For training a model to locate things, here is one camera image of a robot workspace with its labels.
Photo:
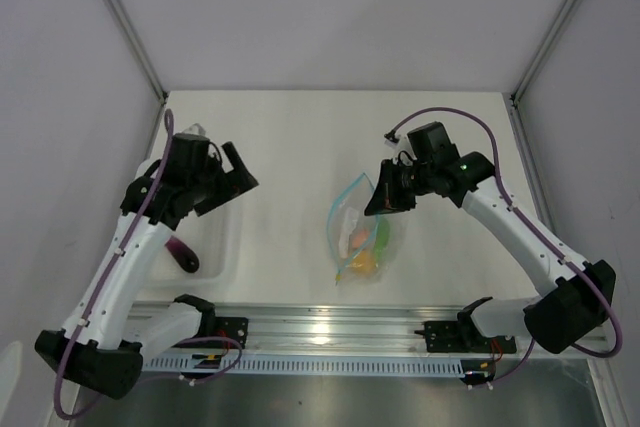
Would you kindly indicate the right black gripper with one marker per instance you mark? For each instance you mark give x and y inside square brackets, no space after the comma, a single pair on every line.
[386,197]

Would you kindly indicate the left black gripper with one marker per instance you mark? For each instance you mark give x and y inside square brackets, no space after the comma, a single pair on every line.
[229,184]

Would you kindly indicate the green toy vegetable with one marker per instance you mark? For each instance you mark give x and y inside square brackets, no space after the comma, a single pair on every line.
[383,235]

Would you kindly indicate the peach coloured egg toy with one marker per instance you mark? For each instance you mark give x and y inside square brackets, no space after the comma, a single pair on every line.
[359,239]

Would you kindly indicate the clear zip top bag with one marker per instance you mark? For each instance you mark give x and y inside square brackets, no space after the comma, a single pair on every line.
[362,247]

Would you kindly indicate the yellow toy lemon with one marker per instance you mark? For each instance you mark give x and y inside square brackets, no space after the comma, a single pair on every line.
[365,265]

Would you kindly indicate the purple toy eggplant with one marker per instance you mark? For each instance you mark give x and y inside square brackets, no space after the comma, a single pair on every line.
[183,255]

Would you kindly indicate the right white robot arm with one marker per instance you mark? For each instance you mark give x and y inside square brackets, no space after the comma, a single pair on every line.
[573,295]

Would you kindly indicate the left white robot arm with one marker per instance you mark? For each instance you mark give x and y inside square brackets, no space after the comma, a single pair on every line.
[93,348]

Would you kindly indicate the white perforated plastic basket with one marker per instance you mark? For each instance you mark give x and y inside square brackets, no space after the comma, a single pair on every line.
[214,238]

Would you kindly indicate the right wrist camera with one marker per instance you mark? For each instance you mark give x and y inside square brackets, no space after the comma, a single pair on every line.
[400,145]

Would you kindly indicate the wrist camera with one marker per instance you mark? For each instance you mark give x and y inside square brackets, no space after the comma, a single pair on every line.
[196,132]
[400,145]

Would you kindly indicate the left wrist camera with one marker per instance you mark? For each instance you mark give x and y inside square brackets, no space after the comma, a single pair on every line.
[196,132]

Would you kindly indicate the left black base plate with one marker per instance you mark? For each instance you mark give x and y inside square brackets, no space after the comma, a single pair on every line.
[234,329]

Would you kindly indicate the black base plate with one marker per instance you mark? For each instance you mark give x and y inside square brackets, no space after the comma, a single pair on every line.
[459,337]
[234,329]

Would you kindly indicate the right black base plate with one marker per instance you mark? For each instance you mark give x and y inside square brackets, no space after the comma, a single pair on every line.
[459,337]

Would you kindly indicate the aluminium mounting rail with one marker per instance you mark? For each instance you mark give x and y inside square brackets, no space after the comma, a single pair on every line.
[336,330]

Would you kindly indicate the white slotted cable duct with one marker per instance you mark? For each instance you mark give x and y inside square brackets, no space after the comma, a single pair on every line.
[253,363]

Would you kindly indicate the left aluminium frame post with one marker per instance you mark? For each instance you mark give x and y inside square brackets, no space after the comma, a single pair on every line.
[136,47]

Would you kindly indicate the aluminium frame post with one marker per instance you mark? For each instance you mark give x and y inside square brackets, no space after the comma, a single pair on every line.
[136,47]
[552,35]

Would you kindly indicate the right aluminium frame post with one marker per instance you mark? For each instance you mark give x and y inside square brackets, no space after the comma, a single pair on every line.
[552,35]

